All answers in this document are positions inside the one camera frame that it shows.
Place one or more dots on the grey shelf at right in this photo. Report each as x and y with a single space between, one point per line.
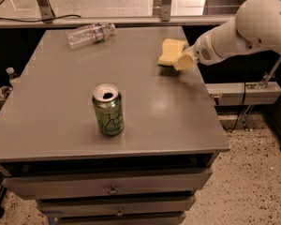
240 93

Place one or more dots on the clear plastic water bottle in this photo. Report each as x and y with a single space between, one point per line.
89 34

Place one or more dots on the grey drawer cabinet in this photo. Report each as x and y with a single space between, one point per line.
105 136

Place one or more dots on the grey drawer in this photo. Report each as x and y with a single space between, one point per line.
117 206
107 183
140 219

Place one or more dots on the small bottle at left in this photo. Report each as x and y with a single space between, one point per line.
13 76

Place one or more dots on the middle grey drawer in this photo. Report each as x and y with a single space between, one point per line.
117 206

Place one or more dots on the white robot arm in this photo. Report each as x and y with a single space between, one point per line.
256 27

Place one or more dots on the top grey drawer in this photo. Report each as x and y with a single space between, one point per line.
107 183

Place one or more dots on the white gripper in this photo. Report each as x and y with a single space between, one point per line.
200 52

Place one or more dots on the metal frame rail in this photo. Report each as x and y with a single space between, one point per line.
67 21

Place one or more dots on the yellow sponge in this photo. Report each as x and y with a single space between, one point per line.
172 49

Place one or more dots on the green soda can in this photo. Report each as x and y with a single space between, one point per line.
107 102

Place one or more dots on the bottom grey drawer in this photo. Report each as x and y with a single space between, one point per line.
140 219

